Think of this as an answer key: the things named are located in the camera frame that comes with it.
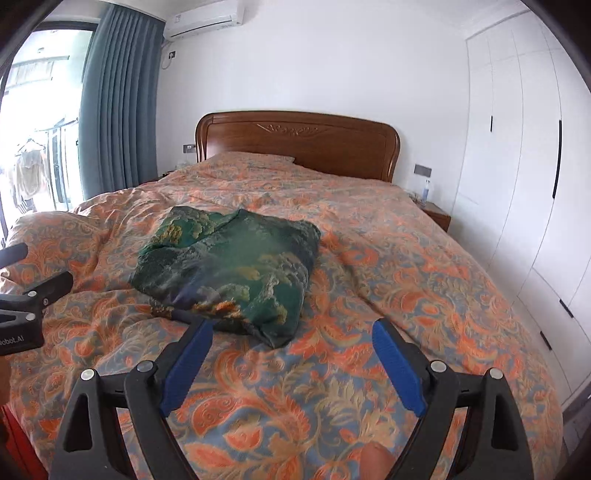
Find orange paisley pillow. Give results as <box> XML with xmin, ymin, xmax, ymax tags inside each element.
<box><xmin>203</xmin><ymin>151</ymin><xmax>296</xmax><ymax>167</ymax></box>

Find person's right hand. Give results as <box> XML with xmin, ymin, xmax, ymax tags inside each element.
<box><xmin>359</xmin><ymin>442</ymin><xmax>395</xmax><ymax>480</ymax></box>

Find orange paisley duvet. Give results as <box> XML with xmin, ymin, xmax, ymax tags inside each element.
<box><xmin>0</xmin><ymin>151</ymin><xmax>566</xmax><ymax>480</ymax></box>

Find white wardrobe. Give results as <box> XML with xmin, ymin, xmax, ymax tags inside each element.
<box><xmin>452</xmin><ymin>9</ymin><xmax>591</xmax><ymax>411</ymax></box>

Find hanging laundry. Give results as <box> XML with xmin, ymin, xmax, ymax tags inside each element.
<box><xmin>9</xmin><ymin>148</ymin><xmax>47</xmax><ymax>213</ymax></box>

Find black framed glass door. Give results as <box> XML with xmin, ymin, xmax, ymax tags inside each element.
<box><xmin>0</xmin><ymin>25</ymin><xmax>95</xmax><ymax>241</ymax></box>

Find white air conditioner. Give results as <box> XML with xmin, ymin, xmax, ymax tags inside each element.
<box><xmin>164</xmin><ymin>0</ymin><xmax>245</xmax><ymax>40</ymax></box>

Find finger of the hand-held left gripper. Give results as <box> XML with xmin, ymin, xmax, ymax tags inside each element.
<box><xmin>0</xmin><ymin>243</ymin><xmax>28</xmax><ymax>269</ymax></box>
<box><xmin>0</xmin><ymin>271</ymin><xmax>75</xmax><ymax>324</ymax></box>

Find green patterned jacket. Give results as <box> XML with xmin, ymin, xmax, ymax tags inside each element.
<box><xmin>129</xmin><ymin>206</ymin><xmax>322</xmax><ymax>349</ymax></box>

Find wooden bed headboard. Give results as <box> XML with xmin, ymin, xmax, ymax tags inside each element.
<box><xmin>195</xmin><ymin>111</ymin><xmax>400</xmax><ymax>183</ymax></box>

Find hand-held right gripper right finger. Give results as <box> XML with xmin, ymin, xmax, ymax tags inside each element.
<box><xmin>372</xmin><ymin>318</ymin><xmax>527</xmax><ymax>480</ymax></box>

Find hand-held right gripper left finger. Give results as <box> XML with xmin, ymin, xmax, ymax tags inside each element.
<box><xmin>50</xmin><ymin>318</ymin><xmax>215</xmax><ymax>480</ymax></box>

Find grey blue curtain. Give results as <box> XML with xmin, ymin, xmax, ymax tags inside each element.
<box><xmin>78</xmin><ymin>4</ymin><xmax>166</xmax><ymax>200</ymax></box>

